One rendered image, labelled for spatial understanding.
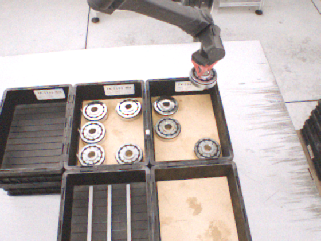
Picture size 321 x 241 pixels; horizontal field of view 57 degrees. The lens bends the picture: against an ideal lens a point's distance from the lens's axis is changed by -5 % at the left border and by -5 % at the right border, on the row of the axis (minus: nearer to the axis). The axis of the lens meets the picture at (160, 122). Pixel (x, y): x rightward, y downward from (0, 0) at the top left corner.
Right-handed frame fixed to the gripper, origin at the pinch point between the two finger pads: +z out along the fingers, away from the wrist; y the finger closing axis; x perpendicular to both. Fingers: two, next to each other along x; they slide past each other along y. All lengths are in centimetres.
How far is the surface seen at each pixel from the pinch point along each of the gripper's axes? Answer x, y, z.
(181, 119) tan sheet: 0.3, -9.1, 22.3
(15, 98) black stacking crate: 55, -56, 20
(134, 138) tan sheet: 6.5, -29.4, 22.9
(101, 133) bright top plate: 15.5, -38.6, 20.5
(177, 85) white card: 10.5, -1.7, 15.3
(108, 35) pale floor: 152, 57, 106
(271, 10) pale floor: 71, 207, 100
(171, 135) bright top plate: -3.7, -19.1, 19.7
